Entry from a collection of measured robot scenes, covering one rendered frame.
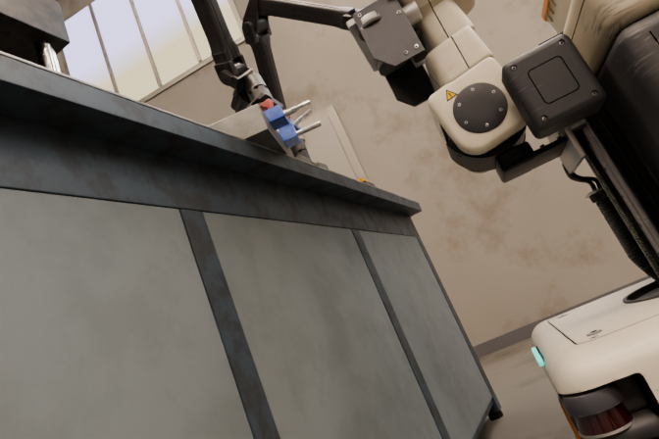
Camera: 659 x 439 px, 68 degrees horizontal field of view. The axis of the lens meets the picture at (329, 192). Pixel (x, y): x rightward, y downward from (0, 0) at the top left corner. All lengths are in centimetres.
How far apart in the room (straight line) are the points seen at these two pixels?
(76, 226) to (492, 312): 324
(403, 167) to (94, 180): 326
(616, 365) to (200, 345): 55
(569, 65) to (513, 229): 274
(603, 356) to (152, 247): 62
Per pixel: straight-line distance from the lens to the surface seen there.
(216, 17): 138
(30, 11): 213
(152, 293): 63
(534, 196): 368
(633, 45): 92
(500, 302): 363
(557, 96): 94
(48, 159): 62
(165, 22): 521
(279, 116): 95
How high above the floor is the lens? 41
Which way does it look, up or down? 17 degrees up
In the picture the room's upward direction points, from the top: 23 degrees counter-clockwise
